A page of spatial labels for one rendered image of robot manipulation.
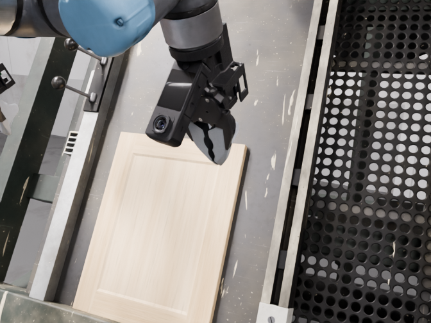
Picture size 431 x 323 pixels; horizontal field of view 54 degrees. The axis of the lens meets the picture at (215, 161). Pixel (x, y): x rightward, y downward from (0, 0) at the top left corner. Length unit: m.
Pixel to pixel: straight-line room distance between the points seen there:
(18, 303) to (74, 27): 0.95
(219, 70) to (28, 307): 0.87
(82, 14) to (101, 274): 0.85
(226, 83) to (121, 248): 0.68
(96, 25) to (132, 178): 0.80
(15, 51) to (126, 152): 6.36
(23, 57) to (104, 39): 6.96
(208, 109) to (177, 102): 0.06
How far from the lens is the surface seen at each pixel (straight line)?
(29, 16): 0.49
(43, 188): 1.40
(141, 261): 1.11
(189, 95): 0.53
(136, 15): 0.40
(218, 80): 0.58
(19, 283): 1.56
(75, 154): 1.27
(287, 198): 0.95
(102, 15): 0.39
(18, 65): 7.49
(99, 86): 1.30
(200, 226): 1.05
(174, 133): 0.52
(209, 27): 0.52
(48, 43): 1.50
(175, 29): 0.52
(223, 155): 0.63
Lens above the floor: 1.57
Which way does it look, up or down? 17 degrees down
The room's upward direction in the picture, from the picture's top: straight up
